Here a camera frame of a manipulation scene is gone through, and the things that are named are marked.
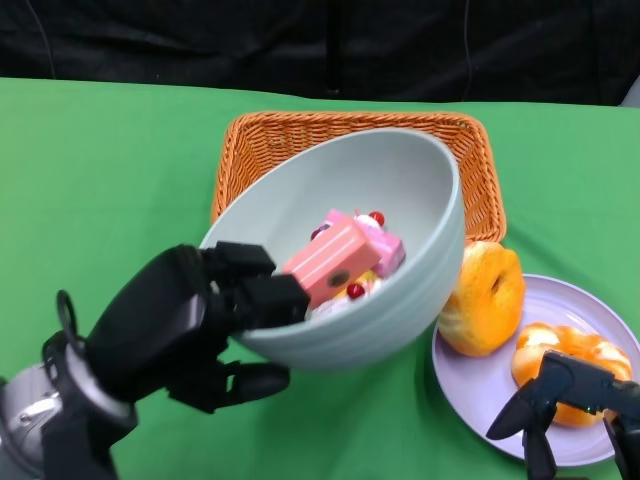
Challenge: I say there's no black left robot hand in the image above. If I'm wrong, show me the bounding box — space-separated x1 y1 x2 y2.
82 241 311 415

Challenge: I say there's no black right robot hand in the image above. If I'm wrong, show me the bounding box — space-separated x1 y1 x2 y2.
485 349 640 480

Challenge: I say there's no ring-shaped orange bread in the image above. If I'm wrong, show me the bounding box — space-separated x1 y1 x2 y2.
510 322 634 429

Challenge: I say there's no striped shell-shaped bread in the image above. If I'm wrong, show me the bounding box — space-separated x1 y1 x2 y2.
438 241 527 358

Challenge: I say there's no salmon wedge toy cake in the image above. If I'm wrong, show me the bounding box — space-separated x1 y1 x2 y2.
282 219 384 307

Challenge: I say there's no yellow toy cake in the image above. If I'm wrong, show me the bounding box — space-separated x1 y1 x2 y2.
309 272 387 321

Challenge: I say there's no pink toy cake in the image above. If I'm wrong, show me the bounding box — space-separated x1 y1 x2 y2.
324 208 406 277

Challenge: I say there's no pale green bowl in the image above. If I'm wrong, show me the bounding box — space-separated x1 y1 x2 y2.
198 127 467 371

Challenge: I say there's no lavender plate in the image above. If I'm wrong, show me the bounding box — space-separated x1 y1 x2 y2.
432 273 640 469

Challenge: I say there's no orange wicker basket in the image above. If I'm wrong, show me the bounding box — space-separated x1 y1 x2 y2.
209 110 508 246

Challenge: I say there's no green tablecloth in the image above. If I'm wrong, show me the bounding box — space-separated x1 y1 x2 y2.
0 77 640 480

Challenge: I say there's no black backdrop curtain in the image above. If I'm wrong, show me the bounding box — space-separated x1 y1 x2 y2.
0 0 640 107

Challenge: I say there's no grey white object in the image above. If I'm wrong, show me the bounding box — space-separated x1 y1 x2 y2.
619 74 640 109

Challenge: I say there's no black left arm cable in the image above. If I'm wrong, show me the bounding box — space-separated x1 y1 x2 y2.
54 289 80 346

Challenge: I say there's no thin grey cable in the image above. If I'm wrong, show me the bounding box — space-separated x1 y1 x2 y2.
461 0 475 99
29 0 57 80

